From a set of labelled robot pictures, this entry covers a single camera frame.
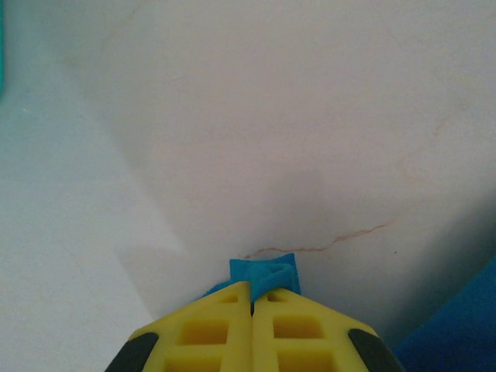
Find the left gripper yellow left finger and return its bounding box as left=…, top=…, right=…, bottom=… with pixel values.
left=104, top=281, right=253, bottom=372

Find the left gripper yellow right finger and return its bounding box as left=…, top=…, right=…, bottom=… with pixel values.
left=250, top=288, right=406, bottom=372

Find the blue t-shirt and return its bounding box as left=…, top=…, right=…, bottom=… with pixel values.
left=197, top=253, right=496, bottom=372

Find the teal plastic basket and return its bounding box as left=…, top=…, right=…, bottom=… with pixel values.
left=0, top=0, right=7, bottom=102

